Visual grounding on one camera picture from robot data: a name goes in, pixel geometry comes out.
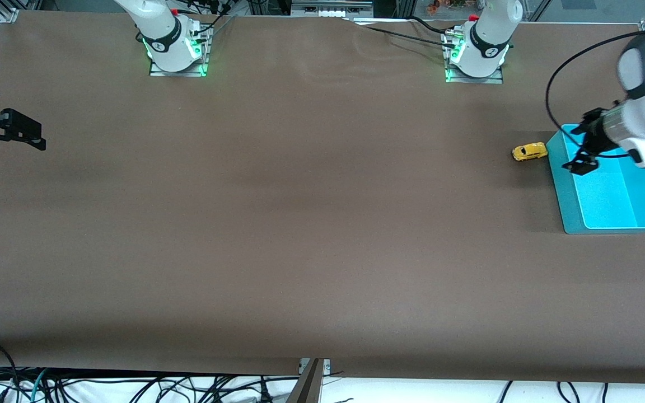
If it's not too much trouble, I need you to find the brown table cover mat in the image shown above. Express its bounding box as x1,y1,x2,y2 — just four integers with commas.
0,10,645,384

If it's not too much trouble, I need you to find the teal floor cable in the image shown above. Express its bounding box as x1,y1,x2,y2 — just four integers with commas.
30,368,49,403

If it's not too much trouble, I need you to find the grey metal equipment box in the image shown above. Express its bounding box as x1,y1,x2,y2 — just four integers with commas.
292,0,373,17

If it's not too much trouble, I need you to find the yellow beetle toy car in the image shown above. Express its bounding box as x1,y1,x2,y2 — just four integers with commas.
512,143,548,162

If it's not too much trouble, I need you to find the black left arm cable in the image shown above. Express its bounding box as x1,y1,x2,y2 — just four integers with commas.
545,31,645,160

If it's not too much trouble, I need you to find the dark metal post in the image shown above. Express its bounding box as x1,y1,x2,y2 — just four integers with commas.
286,358,324,403

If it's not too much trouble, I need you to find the turquoise plastic bin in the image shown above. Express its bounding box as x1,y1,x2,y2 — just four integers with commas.
545,124,645,235

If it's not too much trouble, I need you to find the long black table cable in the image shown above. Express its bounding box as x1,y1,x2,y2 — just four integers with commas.
350,22,457,46

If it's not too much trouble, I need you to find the black base cable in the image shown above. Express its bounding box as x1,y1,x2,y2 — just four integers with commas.
198,10,237,35

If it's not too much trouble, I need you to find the short black table cable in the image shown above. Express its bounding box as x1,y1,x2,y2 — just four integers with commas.
409,16,455,35

